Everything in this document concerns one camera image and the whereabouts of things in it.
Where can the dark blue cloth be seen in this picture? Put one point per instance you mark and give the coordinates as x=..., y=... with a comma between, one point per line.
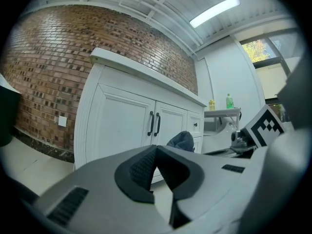
x=181, y=140

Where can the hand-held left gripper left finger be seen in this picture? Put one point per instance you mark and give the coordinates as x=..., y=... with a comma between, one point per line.
x=97, y=191

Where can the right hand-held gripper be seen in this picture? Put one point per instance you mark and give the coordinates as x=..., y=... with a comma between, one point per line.
x=263, y=125

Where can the white drawer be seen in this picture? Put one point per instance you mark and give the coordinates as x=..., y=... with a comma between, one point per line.
x=197, y=117
x=198, y=144

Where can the white vanity cabinet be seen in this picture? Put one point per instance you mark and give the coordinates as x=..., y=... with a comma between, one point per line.
x=83, y=130

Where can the white wall plate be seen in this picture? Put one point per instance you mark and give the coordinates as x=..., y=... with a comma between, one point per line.
x=62, y=121

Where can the white cabinet door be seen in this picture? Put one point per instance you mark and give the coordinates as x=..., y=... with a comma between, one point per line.
x=122, y=123
x=173, y=121

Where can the black framed window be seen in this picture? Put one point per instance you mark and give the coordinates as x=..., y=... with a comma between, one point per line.
x=268, y=64

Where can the long ceiling light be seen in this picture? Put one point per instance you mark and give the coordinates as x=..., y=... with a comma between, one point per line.
x=214, y=11

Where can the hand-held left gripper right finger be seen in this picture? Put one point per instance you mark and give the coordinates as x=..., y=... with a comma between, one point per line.
x=214, y=177

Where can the green plastic bottle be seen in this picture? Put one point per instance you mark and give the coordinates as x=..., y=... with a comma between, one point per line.
x=229, y=102

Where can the small yellow bottle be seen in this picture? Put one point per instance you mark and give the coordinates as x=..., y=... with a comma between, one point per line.
x=211, y=105

